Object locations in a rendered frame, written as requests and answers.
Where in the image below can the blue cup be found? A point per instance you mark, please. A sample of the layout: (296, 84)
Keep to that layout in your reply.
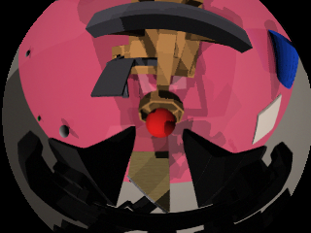
(286, 59)

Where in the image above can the red ball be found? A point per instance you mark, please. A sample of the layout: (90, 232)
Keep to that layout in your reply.
(160, 122)

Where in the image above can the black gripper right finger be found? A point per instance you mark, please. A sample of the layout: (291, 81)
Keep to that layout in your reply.
(212, 167)

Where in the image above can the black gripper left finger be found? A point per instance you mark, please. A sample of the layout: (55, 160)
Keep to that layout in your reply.
(104, 164)

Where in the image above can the grey ball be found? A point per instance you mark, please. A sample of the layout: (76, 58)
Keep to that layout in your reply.
(64, 131)

